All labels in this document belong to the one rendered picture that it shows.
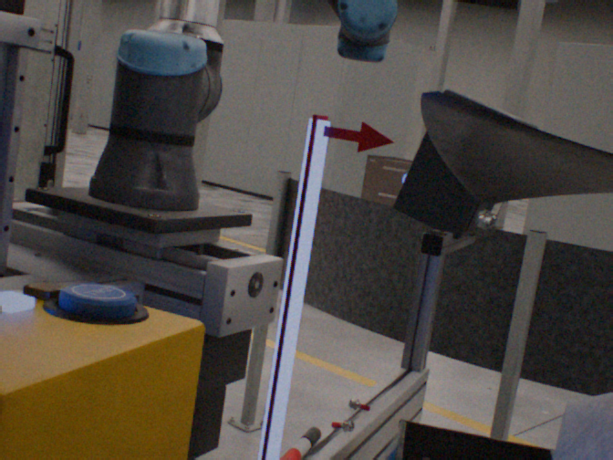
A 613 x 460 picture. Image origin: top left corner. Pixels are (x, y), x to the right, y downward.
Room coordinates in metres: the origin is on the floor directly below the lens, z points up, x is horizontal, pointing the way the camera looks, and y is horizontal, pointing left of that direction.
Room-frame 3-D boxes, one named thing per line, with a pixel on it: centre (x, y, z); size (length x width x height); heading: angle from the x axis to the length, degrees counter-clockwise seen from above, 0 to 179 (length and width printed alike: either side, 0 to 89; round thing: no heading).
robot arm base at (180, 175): (1.16, 0.23, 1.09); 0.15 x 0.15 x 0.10
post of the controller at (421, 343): (1.17, -0.18, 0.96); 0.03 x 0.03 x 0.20; 69
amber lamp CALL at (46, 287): (0.45, 0.14, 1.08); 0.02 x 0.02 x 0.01; 69
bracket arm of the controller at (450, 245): (1.26, -0.22, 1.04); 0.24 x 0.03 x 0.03; 159
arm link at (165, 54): (1.17, 0.23, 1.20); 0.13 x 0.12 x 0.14; 178
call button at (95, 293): (0.44, 0.10, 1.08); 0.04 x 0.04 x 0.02
